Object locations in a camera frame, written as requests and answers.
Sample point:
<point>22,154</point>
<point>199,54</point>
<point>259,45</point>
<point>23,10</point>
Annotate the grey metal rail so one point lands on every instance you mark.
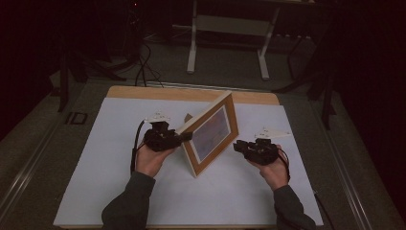
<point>348,179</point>
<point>28,172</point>

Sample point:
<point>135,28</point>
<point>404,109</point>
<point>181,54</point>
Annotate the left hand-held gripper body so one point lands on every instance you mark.
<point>161,139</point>

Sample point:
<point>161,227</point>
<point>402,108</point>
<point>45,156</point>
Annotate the white table sheet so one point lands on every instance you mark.
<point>111,153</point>

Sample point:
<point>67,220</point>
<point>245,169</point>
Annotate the black floor bracket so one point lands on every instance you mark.
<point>76,118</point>

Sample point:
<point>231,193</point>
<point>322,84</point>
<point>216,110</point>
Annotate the wooden picture frame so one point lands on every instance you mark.
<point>212,134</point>

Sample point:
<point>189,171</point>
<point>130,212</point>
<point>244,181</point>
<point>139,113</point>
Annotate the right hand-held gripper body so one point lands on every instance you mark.
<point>263,151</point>

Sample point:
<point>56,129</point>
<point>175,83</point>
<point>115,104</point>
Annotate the white metal stand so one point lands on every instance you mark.
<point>230,25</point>

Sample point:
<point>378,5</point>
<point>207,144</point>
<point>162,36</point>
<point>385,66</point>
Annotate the person's right hand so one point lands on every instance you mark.
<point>274,174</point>

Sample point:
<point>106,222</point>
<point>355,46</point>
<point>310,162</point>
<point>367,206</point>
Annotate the black stand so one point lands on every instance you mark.
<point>63,83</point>
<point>327,96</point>

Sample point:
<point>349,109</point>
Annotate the person's left hand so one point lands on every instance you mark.
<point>148,161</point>

